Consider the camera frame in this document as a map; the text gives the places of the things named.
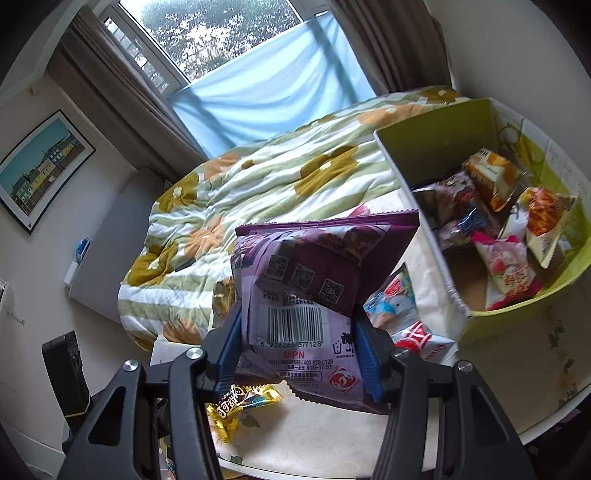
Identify purple snack bag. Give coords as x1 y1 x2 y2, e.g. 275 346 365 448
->
230 209 420 416

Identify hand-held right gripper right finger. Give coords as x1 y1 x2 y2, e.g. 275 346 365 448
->
353 318 525 480

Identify window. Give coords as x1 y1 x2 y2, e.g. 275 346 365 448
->
99 0 319 93

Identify framed houses picture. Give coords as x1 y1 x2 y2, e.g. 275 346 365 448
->
0 109 96 236

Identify white wall fixture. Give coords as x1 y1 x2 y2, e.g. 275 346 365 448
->
0 276 25 325

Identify brown curtain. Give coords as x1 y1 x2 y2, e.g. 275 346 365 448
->
328 0 455 95
48 7 208 185

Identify pile of snack packets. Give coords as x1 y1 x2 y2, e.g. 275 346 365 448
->
205 148 578 444

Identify grey bed headboard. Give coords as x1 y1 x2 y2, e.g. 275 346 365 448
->
69 166 171 337

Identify floral striped quilt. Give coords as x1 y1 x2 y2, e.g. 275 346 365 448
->
117 85 472 354

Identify green cardboard box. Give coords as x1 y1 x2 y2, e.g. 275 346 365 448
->
373 97 591 344

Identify light blue cloth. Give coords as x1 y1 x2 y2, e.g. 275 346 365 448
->
166 14 377 160

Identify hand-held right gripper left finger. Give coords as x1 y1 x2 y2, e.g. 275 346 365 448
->
62 309 245 480

